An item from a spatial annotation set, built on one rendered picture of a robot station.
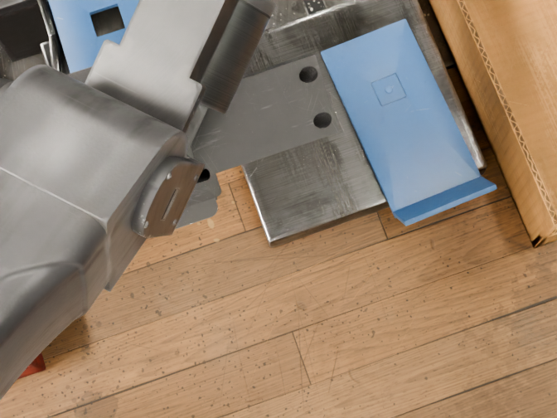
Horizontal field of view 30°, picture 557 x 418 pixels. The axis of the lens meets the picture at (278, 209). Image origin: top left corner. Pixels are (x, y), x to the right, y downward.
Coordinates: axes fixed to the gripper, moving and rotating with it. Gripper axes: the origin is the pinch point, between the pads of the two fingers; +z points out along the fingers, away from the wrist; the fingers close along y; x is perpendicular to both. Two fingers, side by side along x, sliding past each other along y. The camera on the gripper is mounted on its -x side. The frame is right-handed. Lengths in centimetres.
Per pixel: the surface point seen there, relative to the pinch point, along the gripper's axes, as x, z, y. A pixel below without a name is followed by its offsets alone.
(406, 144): -18.0, 6.3, -7.2
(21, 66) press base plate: 7.7, 16.0, 6.8
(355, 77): -16.2, 9.0, -1.5
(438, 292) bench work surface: -16.6, 4.0, -17.9
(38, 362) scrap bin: 12.1, 4.3, -13.4
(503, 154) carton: -24.3, 4.9, -9.9
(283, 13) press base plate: -13.1, 14.6, 4.5
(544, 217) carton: -24.3, -0.6, -13.9
